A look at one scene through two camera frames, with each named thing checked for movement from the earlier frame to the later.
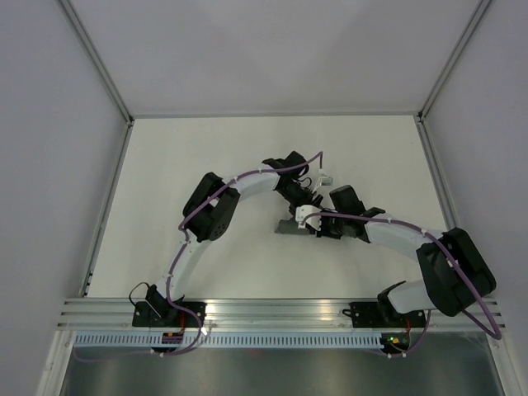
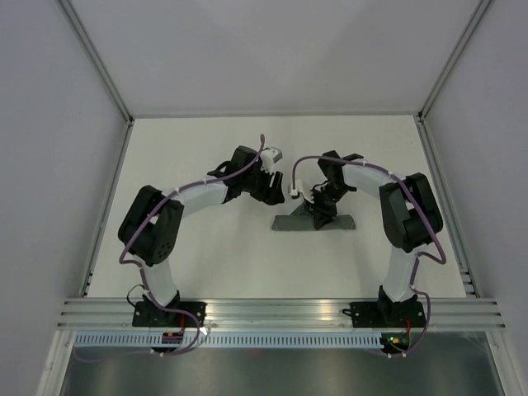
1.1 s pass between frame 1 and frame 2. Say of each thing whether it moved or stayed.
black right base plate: stayed
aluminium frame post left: stayed
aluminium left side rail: stayed
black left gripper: moved
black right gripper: moved
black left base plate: stayed
